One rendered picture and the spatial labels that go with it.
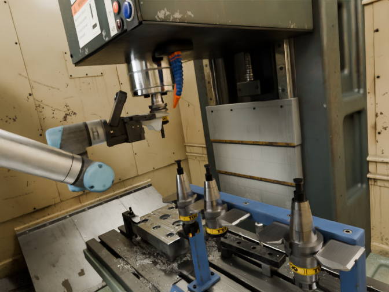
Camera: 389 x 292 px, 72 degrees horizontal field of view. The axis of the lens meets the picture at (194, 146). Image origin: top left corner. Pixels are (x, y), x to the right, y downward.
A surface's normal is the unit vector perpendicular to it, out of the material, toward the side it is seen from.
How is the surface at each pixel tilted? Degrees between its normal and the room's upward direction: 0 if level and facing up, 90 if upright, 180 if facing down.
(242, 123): 90
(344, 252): 0
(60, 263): 24
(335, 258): 0
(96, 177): 90
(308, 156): 90
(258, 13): 90
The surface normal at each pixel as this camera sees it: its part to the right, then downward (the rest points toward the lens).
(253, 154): -0.75, 0.24
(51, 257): 0.12, -0.86
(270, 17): 0.63, 0.05
